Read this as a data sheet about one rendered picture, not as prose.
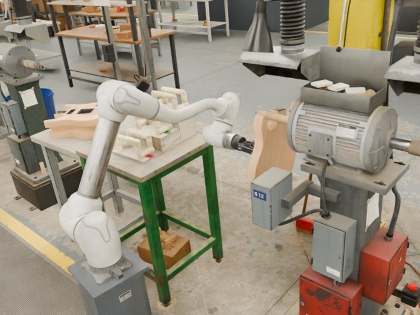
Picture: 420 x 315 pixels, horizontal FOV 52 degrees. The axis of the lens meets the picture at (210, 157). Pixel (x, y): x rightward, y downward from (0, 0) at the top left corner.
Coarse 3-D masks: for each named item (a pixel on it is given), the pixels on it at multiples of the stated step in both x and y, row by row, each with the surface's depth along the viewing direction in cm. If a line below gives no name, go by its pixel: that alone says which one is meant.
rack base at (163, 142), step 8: (144, 128) 256; (152, 128) 255; (176, 128) 251; (136, 136) 254; (152, 136) 244; (160, 136) 243; (168, 136) 245; (176, 136) 251; (144, 144) 252; (152, 144) 247; (160, 144) 243; (168, 144) 247; (176, 144) 252
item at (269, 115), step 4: (260, 112) 196; (264, 112) 195; (268, 112) 194; (268, 116) 194; (272, 116) 192; (276, 116) 191; (280, 116) 190; (284, 116) 189; (288, 116) 188; (276, 120) 192; (280, 120) 190; (284, 120) 188
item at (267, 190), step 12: (276, 168) 177; (264, 180) 170; (276, 180) 169; (288, 180) 172; (252, 192) 171; (264, 192) 166; (276, 192) 168; (288, 192) 175; (252, 204) 174; (264, 204) 169; (276, 204) 170; (252, 216) 176; (264, 216) 172; (276, 216) 172; (300, 216) 179
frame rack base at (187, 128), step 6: (168, 102) 269; (186, 120) 254; (192, 120) 259; (174, 126) 253; (180, 126) 251; (186, 126) 256; (192, 126) 260; (180, 132) 252; (186, 132) 257; (192, 132) 261; (186, 138) 258
